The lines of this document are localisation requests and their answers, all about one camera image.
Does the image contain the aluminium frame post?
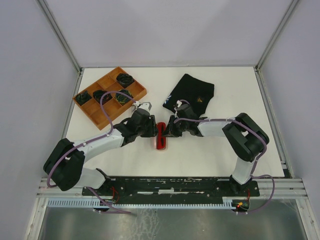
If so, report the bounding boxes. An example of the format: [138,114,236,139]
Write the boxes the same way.
[255,0,301,72]
[36,0,82,73]

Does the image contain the right aluminium frame post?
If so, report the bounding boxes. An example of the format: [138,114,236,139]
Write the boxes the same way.
[255,0,301,72]

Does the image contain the pink glasses case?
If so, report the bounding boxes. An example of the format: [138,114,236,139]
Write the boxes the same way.
[153,136,168,152]

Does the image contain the rolled blue yellow belt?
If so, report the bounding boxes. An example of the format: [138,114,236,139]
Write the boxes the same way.
[115,89,133,106]

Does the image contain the rolled black belt top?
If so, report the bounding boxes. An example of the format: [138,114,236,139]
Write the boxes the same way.
[116,73,135,88]

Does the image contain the white slotted cable duct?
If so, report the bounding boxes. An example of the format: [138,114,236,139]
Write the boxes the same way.
[47,196,248,208]

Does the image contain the wooden compartment tray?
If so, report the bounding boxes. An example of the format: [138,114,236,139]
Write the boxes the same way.
[73,66,147,130]

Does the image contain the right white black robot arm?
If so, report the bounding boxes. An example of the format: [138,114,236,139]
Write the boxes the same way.
[162,104,270,196]

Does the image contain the rolled green black belt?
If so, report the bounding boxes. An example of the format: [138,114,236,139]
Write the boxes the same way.
[75,90,92,106]

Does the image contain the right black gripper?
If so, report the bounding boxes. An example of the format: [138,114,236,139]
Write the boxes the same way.
[161,115,189,138]

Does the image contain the left aluminium frame post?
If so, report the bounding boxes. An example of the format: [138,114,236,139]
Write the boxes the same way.
[36,0,82,73]

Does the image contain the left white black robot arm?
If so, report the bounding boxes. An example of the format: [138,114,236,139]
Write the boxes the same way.
[43,109,158,195]

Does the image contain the rolled black belt middle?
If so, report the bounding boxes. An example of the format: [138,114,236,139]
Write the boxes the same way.
[92,90,113,105]

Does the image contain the red sunglasses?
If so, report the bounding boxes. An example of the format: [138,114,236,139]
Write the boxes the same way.
[156,122,167,151]

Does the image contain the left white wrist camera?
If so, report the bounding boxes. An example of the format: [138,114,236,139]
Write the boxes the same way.
[132,101,152,114]

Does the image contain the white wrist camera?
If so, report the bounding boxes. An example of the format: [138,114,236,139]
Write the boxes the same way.
[132,101,152,114]
[173,99,189,111]

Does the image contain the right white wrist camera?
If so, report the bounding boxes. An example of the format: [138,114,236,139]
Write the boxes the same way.
[173,99,189,111]

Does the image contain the black folded cloth pouch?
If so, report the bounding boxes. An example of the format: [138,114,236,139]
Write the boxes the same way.
[162,73,215,117]

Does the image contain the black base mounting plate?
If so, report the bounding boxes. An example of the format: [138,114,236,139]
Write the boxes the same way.
[95,176,260,205]

